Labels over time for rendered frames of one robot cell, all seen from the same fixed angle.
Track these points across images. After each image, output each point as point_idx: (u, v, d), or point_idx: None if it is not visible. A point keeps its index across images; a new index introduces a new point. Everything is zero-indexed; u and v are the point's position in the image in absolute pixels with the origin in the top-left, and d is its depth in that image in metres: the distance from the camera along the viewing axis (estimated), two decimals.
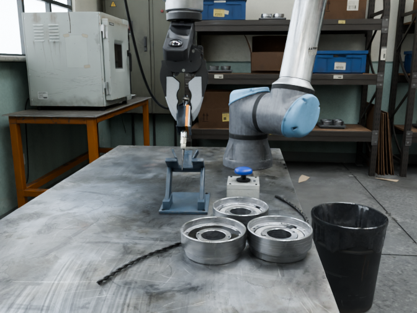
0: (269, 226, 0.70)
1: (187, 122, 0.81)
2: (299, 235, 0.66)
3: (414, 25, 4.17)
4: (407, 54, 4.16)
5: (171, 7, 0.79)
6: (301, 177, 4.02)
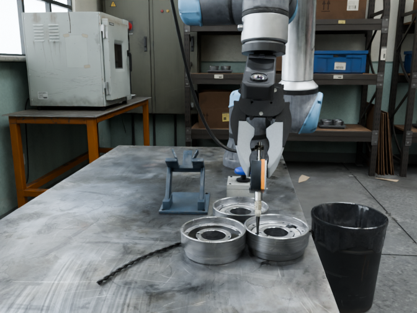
0: (270, 224, 0.71)
1: (264, 184, 0.64)
2: (295, 235, 0.67)
3: (414, 25, 4.17)
4: (407, 54, 4.16)
5: (251, 36, 0.64)
6: (301, 177, 4.02)
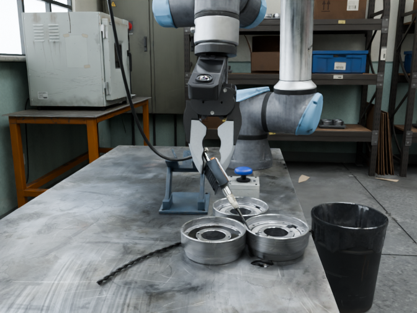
0: (270, 224, 0.71)
1: (226, 177, 0.66)
2: (295, 235, 0.67)
3: (414, 25, 4.17)
4: (407, 54, 4.16)
5: (201, 38, 0.66)
6: (301, 177, 4.02)
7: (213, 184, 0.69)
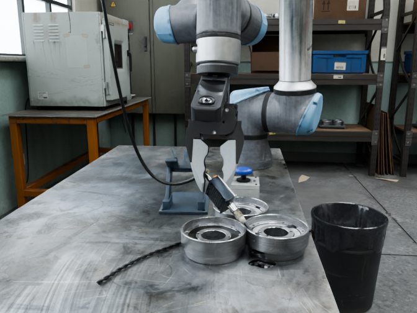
0: (270, 224, 0.71)
1: (231, 192, 0.67)
2: (295, 235, 0.67)
3: (414, 25, 4.17)
4: (407, 54, 4.16)
5: (203, 58, 0.67)
6: (301, 177, 4.02)
7: (217, 203, 0.69)
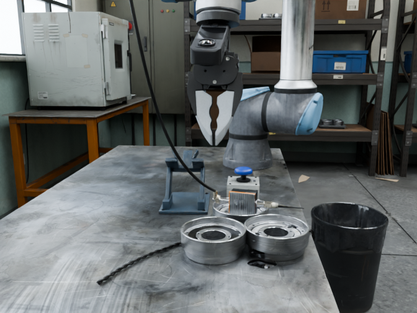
0: (270, 224, 0.71)
1: (249, 215, 0.75)
2: (295, 235, 0.67)
3: (414, 25, 4.17)
4: (407, 54, 4.16)
5: (203, 5, 0.65)
6: (301, 177, 4.02)
7: None
